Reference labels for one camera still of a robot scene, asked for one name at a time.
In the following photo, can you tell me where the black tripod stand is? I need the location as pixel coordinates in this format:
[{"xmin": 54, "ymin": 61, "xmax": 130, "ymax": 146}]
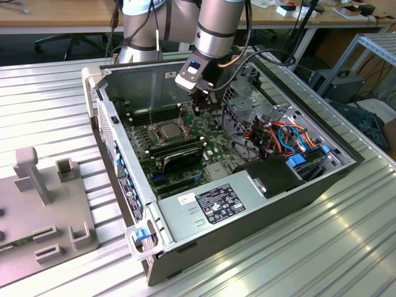
[{"xmin": 283, "ymin": 0, "xmax": 321, "ymax": 64}]

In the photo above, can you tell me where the black plastic shroud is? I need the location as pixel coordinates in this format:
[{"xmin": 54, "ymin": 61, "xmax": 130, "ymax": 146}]
[{"xmin": 232, "ymin": 155, "xmax": 306, "ymax": 199}]

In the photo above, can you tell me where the grey metal shelf frame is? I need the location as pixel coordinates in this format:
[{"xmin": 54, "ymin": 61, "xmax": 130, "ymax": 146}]
[{"xmin": 317, "ymin": 32, "xmax": 396, "ymax": 101}]

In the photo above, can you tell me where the small white box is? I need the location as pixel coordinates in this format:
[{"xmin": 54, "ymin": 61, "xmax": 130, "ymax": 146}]
[{"xmin": 275, "ymin": 4, "xmax": 307, "ymax": 20}]

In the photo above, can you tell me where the orange power wire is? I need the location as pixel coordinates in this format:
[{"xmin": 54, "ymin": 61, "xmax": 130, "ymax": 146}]
[{"xmin": 243, "ymin": 121, "xmax": 321, "ymax": 157}]

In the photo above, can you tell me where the blue data wire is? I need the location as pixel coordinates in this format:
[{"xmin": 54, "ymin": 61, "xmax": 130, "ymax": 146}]
[{"xmin": 277, "ymin": 123, "xmax": 310, "ymax": 154}]

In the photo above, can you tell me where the green motherboard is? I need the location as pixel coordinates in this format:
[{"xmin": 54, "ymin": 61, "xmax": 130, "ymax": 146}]
[{"xmin": 119, "ymin": 100, "xmax": 248, "ymax": 201}]

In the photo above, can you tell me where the black case with handle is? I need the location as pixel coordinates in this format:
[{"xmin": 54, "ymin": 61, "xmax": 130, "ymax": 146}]
[{"xmin": 308, "ymin": 68, "xmax": 366, "ymax": 105}]

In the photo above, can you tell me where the brown cardboard tray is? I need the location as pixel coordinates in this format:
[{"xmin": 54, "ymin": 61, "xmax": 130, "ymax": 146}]
[{"xmin": 332, "ymin": 5, "xmax": 363, "ymax": 22}]

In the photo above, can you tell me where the brown cardboard box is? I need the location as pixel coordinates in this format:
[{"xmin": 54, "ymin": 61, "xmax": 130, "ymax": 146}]
[{"xmin": 381, "ymin": 119, "xmax": 396, "ymax": 153}]

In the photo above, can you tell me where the dark plastic bag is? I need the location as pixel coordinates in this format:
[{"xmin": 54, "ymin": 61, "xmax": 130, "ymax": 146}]
[{"xmin": 327, "ymin": 99, "xmax": 389, "ymax": 153}]

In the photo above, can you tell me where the grey cable with plug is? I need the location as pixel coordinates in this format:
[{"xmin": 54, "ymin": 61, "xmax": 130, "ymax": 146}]
[{"xmin": 105, "ymin": 0, "xmax": 121, "ymax": 59}]

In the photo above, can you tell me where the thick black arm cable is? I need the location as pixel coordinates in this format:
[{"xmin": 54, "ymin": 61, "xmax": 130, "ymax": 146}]
[{"xmin": 216, "ymin": 0, "xmax": 298, "ymax": 91}]

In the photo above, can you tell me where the silver power supply unit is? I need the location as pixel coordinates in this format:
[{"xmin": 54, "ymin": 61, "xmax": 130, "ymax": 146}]
[{"xmin": 155, "ymin": 171, "xmax": 270, "ymax": 246}]

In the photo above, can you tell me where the open grey PC case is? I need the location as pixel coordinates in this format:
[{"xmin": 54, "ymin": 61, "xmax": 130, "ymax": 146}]
[{"xmin": 80, "ymin": 51, "xmax": 366, "ymax": 287}]

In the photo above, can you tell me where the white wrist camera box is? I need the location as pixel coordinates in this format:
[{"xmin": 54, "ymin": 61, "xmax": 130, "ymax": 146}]
[{"xmin": 174, "ymin": 58, "xmax": 212, "ymax": 93}]

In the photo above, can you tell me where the green RAM stick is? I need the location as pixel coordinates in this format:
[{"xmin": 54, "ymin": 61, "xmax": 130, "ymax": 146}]
[{"xmin": 0, "ymin": 236, "xmax": 35, "ymax": 254}]

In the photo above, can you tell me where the blue case latch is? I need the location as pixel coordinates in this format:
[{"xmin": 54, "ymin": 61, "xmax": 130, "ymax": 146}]
[{"xmin": 131, "ymin": 228, "xmax": 149, "ymax": 243}]

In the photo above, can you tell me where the CPU socket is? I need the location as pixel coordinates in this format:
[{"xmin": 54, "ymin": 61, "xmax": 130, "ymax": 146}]
[{"xmin": 148, "ymin": 119, "xmax": 190, "ymax": 146}]

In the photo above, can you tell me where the black graphics card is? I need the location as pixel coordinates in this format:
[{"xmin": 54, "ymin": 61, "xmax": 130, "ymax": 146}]
[{"xmin": 161, "ymin": 147, "xmax": 205, "ymax": 174}]

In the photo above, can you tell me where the silver chipset heatsink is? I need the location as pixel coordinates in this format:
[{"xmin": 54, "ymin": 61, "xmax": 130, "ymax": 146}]
[{"xmin": 205, "ymin": 162, "xmax": 232, "ymax": 183}]

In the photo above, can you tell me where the silver CPU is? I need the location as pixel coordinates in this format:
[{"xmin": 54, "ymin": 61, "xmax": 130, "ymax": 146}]
[{"xmin": 160, "ymin": 123, "xmax": 184, "ymax": 140}]

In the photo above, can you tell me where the long wooden desk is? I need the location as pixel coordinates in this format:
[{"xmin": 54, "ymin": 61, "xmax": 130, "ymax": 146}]
[{"xmin": 0, "ymin": 0, "xmax": 394, "ymax": 35}]

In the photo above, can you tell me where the blue disk carrier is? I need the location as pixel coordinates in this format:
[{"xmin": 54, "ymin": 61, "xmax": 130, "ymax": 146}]
[{"xmin": 286, "ymin": 155, "xmax": 308, "ymax": 170}]

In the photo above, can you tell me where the silver metal drive cage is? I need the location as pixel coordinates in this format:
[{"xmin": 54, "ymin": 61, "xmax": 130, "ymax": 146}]
[{"xmin": 220, "ymin": 55, "xmax": 299, "ymax": 157}]

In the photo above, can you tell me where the grey parts rack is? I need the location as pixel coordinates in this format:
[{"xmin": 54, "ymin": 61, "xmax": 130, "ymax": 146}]
[{"xmin": 0, "ymin": 147, "xmax": 100, "ymax": 287}]

